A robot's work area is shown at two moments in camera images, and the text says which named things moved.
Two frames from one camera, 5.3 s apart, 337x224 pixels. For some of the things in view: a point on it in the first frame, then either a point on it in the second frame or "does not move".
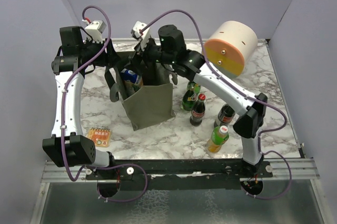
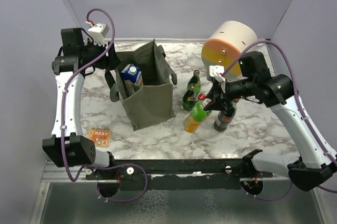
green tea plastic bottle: [219, 135] → [198, 114]
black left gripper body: [103, 58] does not move
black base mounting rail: [174, 174] does not move
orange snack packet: [100, 136] does not move
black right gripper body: [151, 55] → [236, 89]
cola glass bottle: [225, 115] does not move
